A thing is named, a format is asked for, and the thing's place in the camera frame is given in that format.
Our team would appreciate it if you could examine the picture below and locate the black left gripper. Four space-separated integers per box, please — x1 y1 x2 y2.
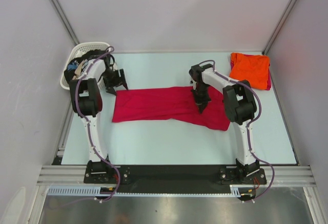
100 69 128 95

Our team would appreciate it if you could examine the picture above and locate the white plastic laundry basket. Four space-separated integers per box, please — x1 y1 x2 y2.
59 42 110 90

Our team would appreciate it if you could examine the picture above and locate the red polo shirt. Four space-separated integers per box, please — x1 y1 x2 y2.
112 86 230 131

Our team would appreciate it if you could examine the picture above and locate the black printed t shirt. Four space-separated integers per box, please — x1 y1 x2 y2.
64 49 104 83

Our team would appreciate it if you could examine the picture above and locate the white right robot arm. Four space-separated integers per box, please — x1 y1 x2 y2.
189 61 260 184

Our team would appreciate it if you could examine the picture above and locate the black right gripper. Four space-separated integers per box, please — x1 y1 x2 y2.
191 83 212 114

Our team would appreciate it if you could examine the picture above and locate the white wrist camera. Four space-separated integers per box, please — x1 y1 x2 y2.
190 80 197 90
110 63 118 71

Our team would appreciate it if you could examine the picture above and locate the folded orange t shirt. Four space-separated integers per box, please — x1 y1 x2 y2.
228 52 271 90

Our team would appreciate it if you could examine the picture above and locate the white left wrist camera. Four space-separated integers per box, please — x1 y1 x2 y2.
110 63 118 71

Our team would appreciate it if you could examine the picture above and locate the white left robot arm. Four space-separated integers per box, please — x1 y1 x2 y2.
64 49 128 184

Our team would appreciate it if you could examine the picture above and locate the grey slotted cable duct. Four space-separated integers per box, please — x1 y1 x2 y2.
48 186 115 196

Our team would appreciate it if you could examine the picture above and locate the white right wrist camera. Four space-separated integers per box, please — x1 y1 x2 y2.
190 80 197 90

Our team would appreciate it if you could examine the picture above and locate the aluminium frame rail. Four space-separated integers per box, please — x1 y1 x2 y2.
37 165 316 187

